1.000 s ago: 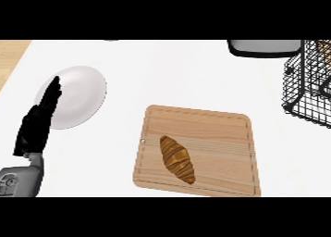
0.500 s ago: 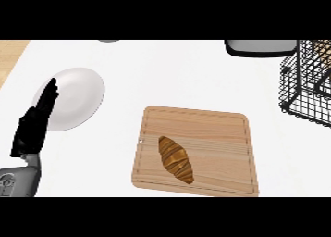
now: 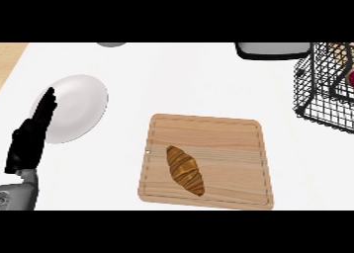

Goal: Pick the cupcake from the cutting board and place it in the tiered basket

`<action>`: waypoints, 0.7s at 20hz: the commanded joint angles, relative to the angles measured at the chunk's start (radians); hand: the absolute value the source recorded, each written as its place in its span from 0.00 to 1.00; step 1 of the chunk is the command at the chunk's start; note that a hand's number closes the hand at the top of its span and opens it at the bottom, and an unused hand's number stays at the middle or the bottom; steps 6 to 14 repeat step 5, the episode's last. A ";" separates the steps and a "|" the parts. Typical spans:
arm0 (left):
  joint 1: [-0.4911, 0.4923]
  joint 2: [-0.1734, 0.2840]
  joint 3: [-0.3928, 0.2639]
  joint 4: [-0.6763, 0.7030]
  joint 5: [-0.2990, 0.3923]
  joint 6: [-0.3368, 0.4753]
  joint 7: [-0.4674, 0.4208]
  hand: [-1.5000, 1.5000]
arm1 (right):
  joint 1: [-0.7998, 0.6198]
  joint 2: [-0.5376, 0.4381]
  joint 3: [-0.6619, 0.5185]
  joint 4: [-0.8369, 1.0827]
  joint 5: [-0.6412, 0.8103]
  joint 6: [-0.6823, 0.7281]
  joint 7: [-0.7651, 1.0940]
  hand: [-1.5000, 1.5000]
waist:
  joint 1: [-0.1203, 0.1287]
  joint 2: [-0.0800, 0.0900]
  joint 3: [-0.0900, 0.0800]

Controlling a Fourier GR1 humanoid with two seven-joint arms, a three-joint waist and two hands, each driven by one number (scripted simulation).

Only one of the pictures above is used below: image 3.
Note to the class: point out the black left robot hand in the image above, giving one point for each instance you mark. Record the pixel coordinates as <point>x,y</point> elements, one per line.
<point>30,141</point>

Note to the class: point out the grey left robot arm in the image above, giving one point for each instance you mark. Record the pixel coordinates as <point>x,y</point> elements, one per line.
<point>16,194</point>

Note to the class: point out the wooden cutting board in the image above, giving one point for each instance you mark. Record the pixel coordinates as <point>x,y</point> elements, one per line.
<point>218,154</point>

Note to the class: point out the white plate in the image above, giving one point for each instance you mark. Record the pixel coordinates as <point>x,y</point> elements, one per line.
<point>81,107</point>

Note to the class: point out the brown croissant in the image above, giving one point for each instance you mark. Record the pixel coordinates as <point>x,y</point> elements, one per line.
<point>186,170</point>

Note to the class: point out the grey round object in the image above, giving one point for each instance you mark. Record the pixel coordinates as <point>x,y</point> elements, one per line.
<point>110,44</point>

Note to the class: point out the black and grey appliance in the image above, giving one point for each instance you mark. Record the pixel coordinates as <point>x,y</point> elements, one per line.
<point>273,50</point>

